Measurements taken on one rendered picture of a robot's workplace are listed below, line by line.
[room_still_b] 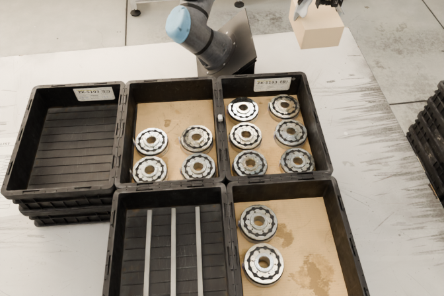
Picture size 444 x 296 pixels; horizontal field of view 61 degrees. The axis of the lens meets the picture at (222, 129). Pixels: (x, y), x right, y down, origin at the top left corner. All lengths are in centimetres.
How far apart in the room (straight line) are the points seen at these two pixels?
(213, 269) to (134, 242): 22
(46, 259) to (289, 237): 72
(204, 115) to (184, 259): 49
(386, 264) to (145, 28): 236
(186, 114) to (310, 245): 58
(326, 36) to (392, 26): 206
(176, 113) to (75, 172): 37
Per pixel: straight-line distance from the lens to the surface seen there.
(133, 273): 106
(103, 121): 132
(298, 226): 109
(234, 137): 118
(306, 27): 116
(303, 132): 122
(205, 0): 141
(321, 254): 108
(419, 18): 340
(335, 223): 107
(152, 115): 129
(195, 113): 128
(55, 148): 131
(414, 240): 133
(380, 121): 154
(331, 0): 115
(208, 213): 109
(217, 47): 140
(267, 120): 127
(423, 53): 309
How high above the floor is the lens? 182
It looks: 53 degrees down
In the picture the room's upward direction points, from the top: straight up
